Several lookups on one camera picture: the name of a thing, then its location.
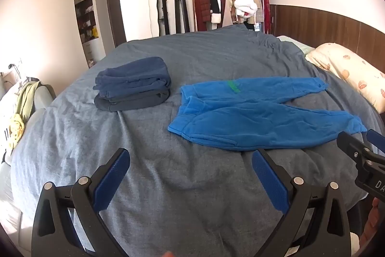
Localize wall socket with cables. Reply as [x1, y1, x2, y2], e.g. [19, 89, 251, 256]
[0, 63, 23, 80]

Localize yellow cloth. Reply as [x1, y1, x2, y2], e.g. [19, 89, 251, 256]
[8, 113, 27, 152]

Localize wavy standing mirror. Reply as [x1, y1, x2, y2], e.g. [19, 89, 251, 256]
[147, 0, 160, 38]

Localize grey duvet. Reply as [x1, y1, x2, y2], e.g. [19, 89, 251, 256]
[10, 24, 385, 257]

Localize olive green cloth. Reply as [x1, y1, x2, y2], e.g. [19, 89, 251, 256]
[16, 80, 42, 123]

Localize bright blue pants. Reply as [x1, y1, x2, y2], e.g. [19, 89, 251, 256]
[167, 76, 368, 152]

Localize pale bed sheet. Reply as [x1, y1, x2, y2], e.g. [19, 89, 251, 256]
[276, 35, 316, 55]

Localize folded navy pants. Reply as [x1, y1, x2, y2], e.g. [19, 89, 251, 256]
[95, 56, 172, 99]

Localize arched wall shelf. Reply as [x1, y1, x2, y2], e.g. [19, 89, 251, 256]
[73, 0, 105, 68]

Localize folded dark grey pants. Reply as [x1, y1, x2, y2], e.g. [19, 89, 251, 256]
[94, 88, 171, 112]

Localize black tower heater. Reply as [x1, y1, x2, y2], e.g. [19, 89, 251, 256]
[174, 0, 190, 34]

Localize cream patterned pillow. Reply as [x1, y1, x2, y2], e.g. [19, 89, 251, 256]
[305, 42, 385, 113]

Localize row of hanging clothes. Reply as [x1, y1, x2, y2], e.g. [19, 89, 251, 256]
[192, 0, 271, 34]

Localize wooden headboard panel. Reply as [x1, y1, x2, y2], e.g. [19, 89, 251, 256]
[269, 3, 385, 72]

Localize grey armchair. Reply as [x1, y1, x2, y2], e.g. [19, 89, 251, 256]
[0, 76, 57, 167]

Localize dark door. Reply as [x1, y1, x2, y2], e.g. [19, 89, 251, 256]
[104, 0, 127, 48]

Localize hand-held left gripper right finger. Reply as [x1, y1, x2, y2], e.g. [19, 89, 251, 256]
[251, 149, 352, 257]

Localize white quilted cloth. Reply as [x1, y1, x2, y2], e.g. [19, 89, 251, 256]
[350, 233, 363, 257]

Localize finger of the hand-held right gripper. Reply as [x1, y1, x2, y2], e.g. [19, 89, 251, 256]
[336, 131, 380, 162]
[366, 129, 385, 154]

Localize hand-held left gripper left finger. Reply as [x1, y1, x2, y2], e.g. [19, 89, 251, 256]
[31, 148, 133, 257]

